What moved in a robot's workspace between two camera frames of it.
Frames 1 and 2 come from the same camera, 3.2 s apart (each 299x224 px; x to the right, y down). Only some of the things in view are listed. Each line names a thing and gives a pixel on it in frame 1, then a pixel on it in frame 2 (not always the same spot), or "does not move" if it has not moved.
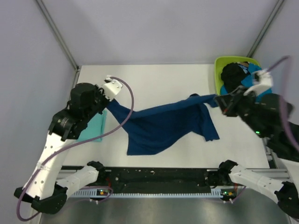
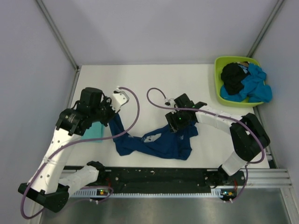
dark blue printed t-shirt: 150,130 → 161,140
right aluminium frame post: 265,28 does not move
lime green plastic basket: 220,61 does not move
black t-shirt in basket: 232,74 does not move
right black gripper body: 241,106 → 178,117
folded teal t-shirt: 95,129 does not move
